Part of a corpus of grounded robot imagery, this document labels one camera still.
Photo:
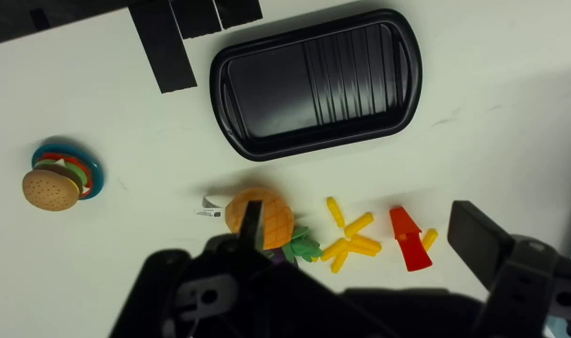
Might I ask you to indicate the toy hamburger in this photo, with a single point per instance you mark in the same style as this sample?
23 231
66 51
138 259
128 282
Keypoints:
91 163

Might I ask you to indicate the long black tape strip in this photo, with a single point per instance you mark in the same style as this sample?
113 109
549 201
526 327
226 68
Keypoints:
164 49

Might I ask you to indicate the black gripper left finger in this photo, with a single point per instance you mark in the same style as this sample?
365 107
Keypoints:
173 293

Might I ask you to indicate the toy burger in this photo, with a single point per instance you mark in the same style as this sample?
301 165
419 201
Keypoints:
51 186

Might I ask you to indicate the orange plush fruit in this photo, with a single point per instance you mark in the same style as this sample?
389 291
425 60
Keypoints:
275 216

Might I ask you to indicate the black plastic tray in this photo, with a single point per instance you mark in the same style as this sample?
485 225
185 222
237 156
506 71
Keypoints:
310 81

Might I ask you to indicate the black tape square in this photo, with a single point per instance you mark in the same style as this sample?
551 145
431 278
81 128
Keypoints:
239 11
194 17

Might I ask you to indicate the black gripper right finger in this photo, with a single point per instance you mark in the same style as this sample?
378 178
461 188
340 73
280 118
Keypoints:
485 240

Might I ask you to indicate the red fry box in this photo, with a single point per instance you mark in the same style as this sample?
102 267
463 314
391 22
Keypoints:
410 240

